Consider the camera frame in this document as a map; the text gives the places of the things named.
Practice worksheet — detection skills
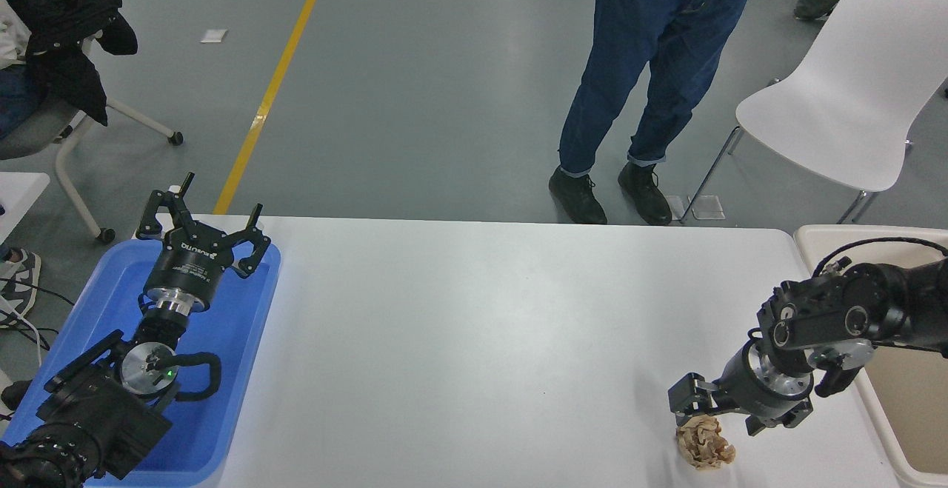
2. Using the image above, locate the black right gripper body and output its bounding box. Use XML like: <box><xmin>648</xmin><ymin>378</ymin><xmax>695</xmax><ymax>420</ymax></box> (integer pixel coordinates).
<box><xmin>713</xmin><ymin>346</ymin><xmax>810</xmax><ymax>424</ymax></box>

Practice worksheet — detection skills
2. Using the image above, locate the standing person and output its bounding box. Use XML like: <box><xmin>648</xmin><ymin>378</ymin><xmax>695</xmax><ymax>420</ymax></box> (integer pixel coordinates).
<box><xmin>548</xmin><ymin>0</ymin><xmax>778</xmax><ymax>226</ymax></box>

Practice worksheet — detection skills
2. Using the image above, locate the small white side table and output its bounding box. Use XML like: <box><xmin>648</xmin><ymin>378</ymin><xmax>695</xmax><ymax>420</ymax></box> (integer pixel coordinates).
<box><xmin>0</xmin><ymin>172</ymin><xmax>50</xmax><ymax>244</ymax></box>

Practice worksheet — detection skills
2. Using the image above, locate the black floor cable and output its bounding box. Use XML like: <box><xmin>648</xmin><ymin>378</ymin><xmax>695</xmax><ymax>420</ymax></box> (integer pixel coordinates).
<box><xmin>0</xmin><ymin>277</ymin><xmax>75</xmax><ymax>341</ymax></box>

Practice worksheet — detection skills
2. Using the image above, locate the seated person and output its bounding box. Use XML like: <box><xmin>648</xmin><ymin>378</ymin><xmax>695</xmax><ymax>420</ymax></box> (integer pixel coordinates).
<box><xmin>0</xmin><ymin>0</ymin><xmax>45</xmax><ymax>330</ymax></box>

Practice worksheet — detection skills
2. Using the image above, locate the small black floor object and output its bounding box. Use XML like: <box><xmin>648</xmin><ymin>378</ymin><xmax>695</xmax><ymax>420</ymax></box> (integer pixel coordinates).
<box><xmin>0</xmin><ymin>379</ymin><xmax>34</xmax><ymax>411</ymax></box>

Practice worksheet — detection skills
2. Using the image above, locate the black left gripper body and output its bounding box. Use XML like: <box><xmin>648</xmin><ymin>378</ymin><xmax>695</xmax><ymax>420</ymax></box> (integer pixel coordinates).
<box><xmin>144</xmin><ymin>223</ymin><xmax>238</xmax><ymax>305</ymax></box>

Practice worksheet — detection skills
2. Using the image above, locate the black jacket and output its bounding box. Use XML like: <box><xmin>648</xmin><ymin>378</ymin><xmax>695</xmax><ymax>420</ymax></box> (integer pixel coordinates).
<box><xmin>0</xmin><ymin>0</ymin><xmax>139</xmax><ymax>127</ymax></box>

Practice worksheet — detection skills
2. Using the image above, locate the tan paper ball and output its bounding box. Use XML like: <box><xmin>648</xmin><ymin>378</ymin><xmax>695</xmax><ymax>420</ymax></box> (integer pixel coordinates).
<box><xmin>675</xmin><ymin>415</ymin><xmax>737</xmax><ymax>470</ymax></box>

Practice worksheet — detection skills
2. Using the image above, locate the grey wheeled chair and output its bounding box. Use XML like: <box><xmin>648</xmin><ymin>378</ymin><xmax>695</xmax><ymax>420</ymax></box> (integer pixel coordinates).
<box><xmin>0</xmin><ymin>29</ymin><xmax>184</xmax><ymax>244</ymax></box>

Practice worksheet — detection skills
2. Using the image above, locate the blue plastic tray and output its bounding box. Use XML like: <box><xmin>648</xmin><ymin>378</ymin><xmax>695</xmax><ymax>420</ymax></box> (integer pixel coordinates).
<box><xmin>0</xmin><ymin>238</ymin><xmax>282</xmax><ymax>487</ymax></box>

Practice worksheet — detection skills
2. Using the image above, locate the white floor cable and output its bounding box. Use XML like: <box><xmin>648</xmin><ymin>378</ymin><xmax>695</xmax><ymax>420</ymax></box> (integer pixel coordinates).
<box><xmin>0</xmin><ymin>292</ymin><xmax>45</xmax><ymax>370</ymax></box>

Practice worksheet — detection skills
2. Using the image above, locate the large pale bin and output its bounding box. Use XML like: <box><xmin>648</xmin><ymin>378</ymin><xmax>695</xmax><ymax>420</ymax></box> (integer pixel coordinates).
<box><xmin>792</xmin><ymin>224</ymin><xmax>948</xmax><ymax>488</ymax></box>

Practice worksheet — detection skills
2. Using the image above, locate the white plastic chair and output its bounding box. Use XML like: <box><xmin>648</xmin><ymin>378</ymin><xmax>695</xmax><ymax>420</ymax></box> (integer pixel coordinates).
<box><xmin>678</xmin><ymin>0</ymin><xmax>948</xmax><ymax>226</ymax></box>

